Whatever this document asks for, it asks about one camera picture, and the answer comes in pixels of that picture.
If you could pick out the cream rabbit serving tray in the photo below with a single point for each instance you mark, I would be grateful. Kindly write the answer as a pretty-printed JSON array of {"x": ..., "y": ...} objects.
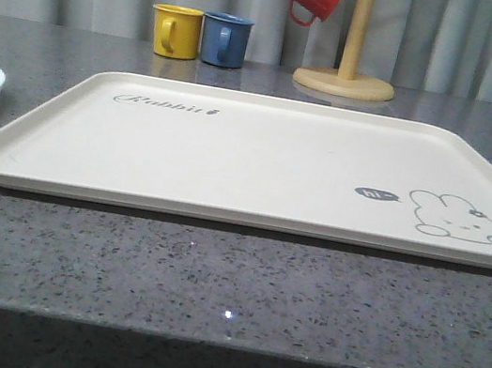
[{"x": 238, "y": 157}]

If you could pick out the wooden mug tree stand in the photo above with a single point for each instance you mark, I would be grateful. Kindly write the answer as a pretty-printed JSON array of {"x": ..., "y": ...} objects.
[{"x": 345, "y": 81}]

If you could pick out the blue enamel mug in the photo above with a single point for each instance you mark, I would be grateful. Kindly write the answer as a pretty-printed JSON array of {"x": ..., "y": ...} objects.
[{"x": 224, "y": 39}]

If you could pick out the yellow enamel mug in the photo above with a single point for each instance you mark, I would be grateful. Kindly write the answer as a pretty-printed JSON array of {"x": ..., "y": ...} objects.
[{"x": 177, "y": 31}]

